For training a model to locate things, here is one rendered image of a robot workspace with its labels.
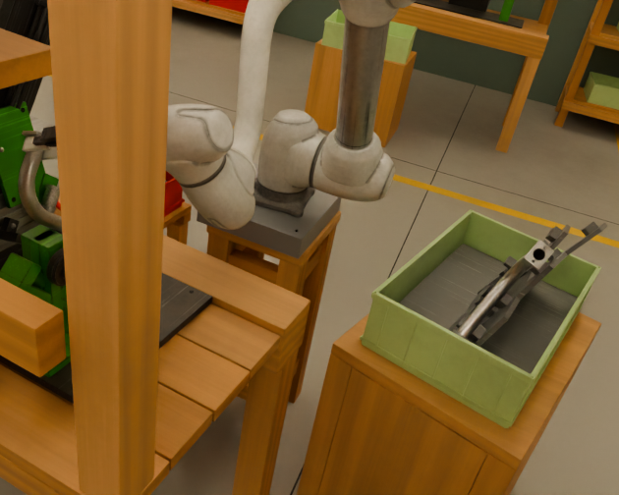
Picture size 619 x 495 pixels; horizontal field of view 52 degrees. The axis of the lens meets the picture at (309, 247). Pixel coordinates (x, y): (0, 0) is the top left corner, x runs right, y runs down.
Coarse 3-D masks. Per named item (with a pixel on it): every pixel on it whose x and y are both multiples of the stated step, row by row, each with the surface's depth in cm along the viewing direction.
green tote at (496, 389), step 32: (480, 224) 198; (416, 256) 171; (512, 256) 196; (576, 256) 185; (384, 288) 157; (576, 288) 188; (384, 320) 156; (416, 320) 150; (384, 352) 159; (416, 352) 154; (448, 352) 148; (480, 352) 143; (544, 352) 146; (448, 384) 152; (480, 384) 146; (512, 384) 141; (512, 416) 145
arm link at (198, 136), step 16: (176, 112) 106; (192, 112) 105; (208, 112) 105; (224, 112) 108; (176, 128) 105; (192, 128) 104; (208, 128) 104; (224, 128) 106; (176, 144) 105; (192, 144) 105; (208, 144) 104; (224, 144) 107; (176, 160) 108; (192, 160) 107; (208, 160) 108; (224, 160) 114; (176, 176) 112; (192, 176) 111; (208, 176) 112
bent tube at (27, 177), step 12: (24, 132) 124; (36, 132) 123; (36, 156) 124; (24, 168) 123; (36, 168) 124; (24, 180) 122; (24, 192) 123; (24, 204) 124; (36, 204) 125; (36, 216) 126; (48, 216) 128; (60, 216) 131; (60, 228) 131
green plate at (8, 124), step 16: (0, 112) 134; (16, 112) 138; (0, 128) 135; (16, 128) 138; (32, 128) 142; (0, 144) 135; (16, 144) 139; (0, 160) 136; (16, 160) 140; (0, 176) 137; (16, 176) 140; (16, 192) 141
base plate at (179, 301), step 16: (176, 288) 153; (192, 288) 154; (160, 304) 147; (176, 304) 148; (192, 304) 149; (208, 304) 153; (160, 320) 143; (176, 320) 144; (160, 336) 139; (16, 368) 126; (64, 368) 127; (48, 384) 123; (64, 384) 123
